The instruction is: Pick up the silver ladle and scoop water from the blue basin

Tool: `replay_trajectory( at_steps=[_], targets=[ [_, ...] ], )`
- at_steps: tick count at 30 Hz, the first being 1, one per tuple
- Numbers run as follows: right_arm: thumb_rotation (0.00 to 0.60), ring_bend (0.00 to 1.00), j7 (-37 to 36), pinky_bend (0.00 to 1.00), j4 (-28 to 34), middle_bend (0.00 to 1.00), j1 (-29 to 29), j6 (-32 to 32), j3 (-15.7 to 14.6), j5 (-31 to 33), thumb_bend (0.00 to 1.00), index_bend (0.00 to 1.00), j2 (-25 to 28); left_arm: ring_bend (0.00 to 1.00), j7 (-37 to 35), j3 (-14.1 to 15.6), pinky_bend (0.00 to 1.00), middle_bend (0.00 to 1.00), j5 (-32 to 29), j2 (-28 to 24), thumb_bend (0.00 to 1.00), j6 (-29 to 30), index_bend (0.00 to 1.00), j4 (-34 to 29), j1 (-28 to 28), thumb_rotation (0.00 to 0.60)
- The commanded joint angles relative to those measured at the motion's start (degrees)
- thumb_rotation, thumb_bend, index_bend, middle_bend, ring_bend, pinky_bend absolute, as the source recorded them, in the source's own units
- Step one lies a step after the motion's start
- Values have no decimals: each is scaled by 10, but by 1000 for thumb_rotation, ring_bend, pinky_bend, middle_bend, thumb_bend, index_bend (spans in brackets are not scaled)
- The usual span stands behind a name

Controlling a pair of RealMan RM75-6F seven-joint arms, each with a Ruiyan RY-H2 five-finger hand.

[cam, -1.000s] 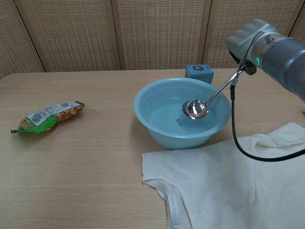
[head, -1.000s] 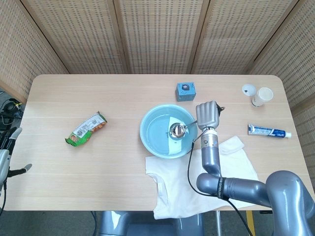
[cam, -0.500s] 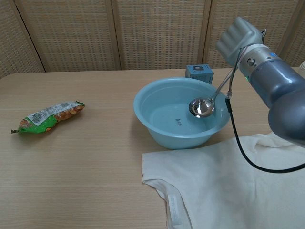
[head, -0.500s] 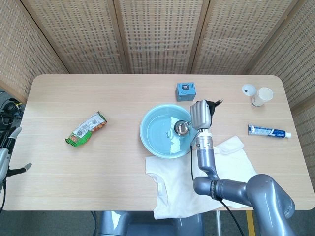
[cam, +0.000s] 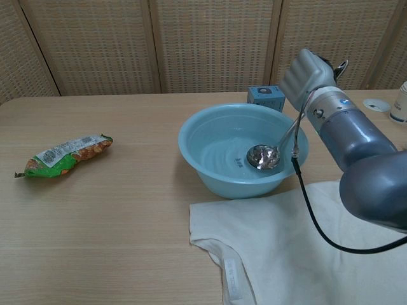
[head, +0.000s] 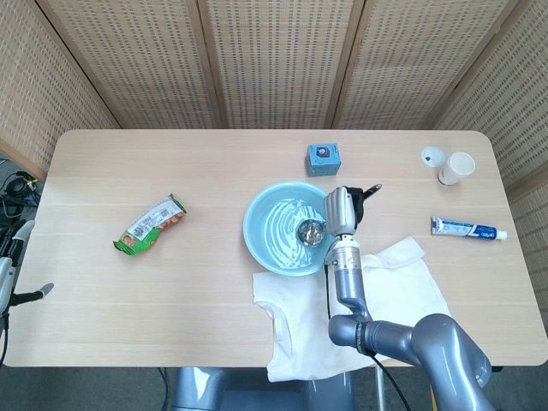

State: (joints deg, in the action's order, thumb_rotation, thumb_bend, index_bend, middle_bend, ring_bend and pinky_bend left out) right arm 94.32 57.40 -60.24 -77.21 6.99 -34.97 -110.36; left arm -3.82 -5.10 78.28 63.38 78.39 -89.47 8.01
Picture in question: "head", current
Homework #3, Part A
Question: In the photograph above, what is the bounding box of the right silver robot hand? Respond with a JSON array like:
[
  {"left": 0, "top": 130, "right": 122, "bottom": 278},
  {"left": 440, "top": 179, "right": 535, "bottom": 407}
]
[{"left": 323, "top": 185, "right": 369, "bottom": 237}]

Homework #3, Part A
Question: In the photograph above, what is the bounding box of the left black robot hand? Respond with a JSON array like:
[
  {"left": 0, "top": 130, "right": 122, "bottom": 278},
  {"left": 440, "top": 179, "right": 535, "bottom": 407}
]
[{"left": 0, "top": 220, "right": 55, "bottom": 331}]

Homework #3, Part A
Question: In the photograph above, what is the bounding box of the silver metal ladle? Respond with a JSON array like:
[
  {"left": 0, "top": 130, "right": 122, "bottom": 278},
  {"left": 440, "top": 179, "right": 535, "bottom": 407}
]
[{"left": 296, "top": 182, "right": 383, "bottom": 248}]

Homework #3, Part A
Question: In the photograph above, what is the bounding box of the light blue bowl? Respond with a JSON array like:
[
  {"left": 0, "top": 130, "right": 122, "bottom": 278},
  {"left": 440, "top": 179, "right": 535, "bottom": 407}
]
[{"left": 242, "top": 181, "right": 339, "bottom": 277}]

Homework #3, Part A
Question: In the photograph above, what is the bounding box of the small blue cardboard box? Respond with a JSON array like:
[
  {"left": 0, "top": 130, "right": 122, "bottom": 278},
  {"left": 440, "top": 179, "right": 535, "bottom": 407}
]
[{"left": 305, "top": 143, "right": 342, "bottom": 178}]

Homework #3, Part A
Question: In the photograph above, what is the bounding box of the white round lid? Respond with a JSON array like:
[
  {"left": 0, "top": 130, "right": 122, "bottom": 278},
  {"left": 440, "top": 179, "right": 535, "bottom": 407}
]
[{"left": 420, "top": 146, "right": 446, "bottom": 169}]

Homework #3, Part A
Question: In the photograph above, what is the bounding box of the white cloth garment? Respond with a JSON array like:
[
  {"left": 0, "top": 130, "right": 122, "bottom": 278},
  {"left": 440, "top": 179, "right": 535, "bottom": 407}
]
[{"left": 251, "top": 235, "right": 451, "bottom": 384}]

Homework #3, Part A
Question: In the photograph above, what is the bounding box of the white paper cup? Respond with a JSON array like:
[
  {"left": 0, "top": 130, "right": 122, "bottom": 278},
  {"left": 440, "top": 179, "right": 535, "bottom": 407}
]
[{"left": 437, "top": 151, "right": 476, "bottom": 187}]

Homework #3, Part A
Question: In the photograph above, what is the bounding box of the white blue toothpaste tube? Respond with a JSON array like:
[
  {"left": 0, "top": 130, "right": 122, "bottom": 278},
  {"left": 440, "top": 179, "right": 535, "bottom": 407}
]
[{"left": 430, "top": 215, "right": 509, "bottom": 241}]

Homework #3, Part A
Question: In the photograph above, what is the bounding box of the green snack packet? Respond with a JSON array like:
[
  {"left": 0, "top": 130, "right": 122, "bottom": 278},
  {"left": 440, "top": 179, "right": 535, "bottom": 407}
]
[{"left": 112, "top": 193, "right": 188, "bottom": 257}]

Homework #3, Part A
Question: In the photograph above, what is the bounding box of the woven folding screen panel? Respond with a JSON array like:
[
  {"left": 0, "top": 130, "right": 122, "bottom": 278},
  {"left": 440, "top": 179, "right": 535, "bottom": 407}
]
[
  {"left": 196, "top": 0, "right": 367, "bottom": 129},
  {"left": 0, "top": 0, "right": 123, "bottom": 181},
  {"left": 434, "top": 0, "right": 548, "bottom": 301},
  {"left": 331, "top": 0, "right": 530, "bottom": 130},
  {"left": 36, "top": 0, "right": 228, "bottom": 130}
]

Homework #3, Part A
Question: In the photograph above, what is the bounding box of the metal table leg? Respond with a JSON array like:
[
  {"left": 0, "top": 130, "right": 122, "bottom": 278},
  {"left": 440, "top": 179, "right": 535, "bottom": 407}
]
[{"left": 373, "top": 366, "right": 386, "bottom": 411}]

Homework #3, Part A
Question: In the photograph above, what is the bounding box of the black cable bundle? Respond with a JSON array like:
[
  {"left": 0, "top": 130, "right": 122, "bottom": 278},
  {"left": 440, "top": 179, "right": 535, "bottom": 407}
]
[{"left": 0, "top": 170, "right": 39, "bottom": 217}]

